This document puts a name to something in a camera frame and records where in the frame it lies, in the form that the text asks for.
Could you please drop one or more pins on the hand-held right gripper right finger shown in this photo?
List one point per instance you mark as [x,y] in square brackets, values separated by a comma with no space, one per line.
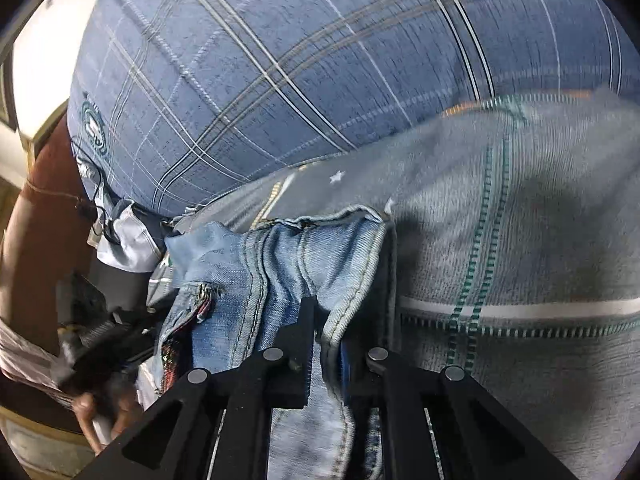
[346,366]

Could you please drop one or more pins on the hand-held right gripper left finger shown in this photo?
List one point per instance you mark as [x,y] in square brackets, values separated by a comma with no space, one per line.
[295,360]

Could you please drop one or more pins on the blue denim pants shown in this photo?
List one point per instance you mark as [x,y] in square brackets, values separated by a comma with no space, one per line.
[280,270]

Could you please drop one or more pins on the person's left hand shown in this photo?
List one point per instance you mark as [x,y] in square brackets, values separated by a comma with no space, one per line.
[87,410]

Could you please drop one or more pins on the white striped cloth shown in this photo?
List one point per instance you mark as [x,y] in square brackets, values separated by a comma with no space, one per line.
[25,360]

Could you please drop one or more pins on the brown headboard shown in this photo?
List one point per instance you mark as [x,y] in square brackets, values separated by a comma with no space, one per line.
[45,260]

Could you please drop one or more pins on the flat gold-edged box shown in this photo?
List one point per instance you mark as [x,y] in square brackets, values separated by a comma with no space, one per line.
[47,132]

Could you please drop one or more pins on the grey star print bed sheet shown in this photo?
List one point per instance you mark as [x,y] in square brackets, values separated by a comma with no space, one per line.
[525,240]

